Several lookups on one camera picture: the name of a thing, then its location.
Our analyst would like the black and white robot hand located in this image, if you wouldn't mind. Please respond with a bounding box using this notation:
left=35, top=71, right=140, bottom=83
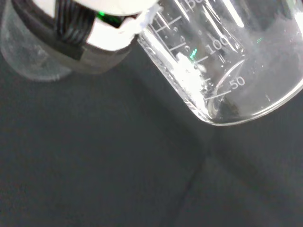
left=10, top=0, right=164, bottom=74

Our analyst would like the black bench cloth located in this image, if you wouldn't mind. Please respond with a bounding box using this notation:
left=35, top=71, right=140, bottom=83
left=0, top=44, right=303, bottom=227

